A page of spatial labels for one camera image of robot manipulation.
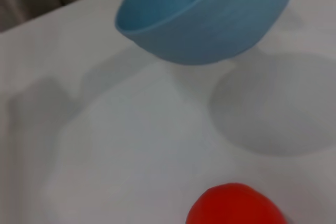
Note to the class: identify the blue bowl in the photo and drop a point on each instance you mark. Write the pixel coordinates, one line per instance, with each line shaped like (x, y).
(210, 24)

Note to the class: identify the orange fruit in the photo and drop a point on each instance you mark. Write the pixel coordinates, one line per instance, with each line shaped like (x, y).
(236, 205)

